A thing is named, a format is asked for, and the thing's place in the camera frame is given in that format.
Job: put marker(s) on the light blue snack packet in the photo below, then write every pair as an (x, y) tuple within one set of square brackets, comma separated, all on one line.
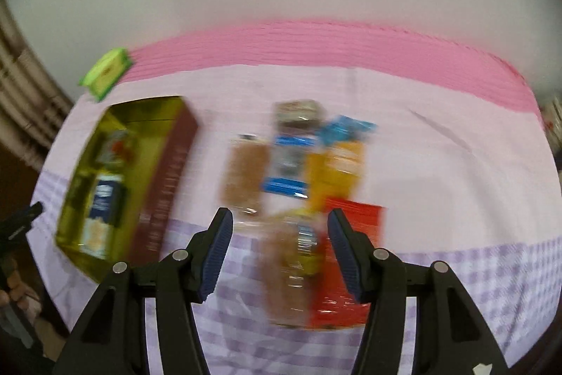
[(103, 203)]

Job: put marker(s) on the sesame snack bar packet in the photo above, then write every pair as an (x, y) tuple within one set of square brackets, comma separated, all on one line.
[(243, 177)]

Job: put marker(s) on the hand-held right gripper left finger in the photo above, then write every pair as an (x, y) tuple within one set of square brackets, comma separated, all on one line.
[(214, 256)]

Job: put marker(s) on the green tissue pack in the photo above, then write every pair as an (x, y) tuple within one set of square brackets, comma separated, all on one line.
[(105, 74)]

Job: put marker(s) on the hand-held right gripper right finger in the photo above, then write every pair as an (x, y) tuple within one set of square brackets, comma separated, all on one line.
[(347, 260)]

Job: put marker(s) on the small blue candy packet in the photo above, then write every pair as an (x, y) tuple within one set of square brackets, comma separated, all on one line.
[(347, 129)]

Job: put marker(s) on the beige carved wooden frame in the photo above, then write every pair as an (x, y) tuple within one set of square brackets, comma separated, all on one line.
[(22, 85)]

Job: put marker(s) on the small square wrapped snack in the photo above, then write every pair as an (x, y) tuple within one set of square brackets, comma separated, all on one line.
[(298, 113)]

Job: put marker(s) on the gold metal tin box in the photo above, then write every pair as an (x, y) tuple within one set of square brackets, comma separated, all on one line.
[(169, 181)]

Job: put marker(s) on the clear brown cookie packet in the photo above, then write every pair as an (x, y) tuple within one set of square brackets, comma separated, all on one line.
[(285, 269)]

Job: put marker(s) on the pink purple checked bedsheet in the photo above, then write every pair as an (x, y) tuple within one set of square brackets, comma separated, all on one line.
[(439, 181)]

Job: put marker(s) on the red snack packet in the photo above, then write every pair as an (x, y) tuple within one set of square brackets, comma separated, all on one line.
[(329, 309)]

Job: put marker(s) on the person's left hand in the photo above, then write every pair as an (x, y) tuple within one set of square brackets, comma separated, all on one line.
[(17, 289)]

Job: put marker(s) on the orange yellow snack packet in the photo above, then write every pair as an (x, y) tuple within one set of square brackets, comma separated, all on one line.
[(333, 175)]

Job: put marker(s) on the blue silver snack packet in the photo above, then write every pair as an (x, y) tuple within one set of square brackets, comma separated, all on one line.
[(287, 164)]

